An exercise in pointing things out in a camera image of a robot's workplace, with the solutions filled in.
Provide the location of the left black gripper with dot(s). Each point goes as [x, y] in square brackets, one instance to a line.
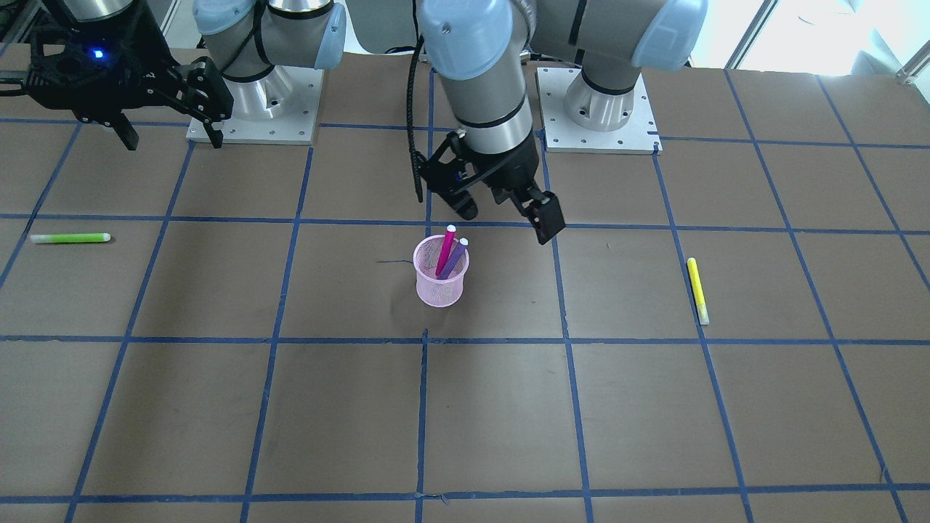
[517, 165]

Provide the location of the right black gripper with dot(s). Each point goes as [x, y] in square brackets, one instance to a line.
[139, 67]

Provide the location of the purple pen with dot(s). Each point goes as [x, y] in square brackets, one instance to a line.
[458, 252]

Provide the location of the pink pen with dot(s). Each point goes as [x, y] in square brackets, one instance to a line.
[446, 248]

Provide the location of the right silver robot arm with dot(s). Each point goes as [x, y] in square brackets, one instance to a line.
[245, 39]

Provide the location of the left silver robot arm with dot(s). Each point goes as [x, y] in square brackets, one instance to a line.
[475, 47]

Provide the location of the pink mesh cup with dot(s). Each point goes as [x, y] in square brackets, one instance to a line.
[439, 288]

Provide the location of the green highlighter pen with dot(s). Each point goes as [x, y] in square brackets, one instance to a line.
[54, 239]

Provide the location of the yellow highlighter pen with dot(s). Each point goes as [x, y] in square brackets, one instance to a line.
[701, 306]

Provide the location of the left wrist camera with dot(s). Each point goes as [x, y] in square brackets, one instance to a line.
[448, 173]

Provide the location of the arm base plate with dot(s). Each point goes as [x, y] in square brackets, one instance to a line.
[279, 109]
[577, 119]

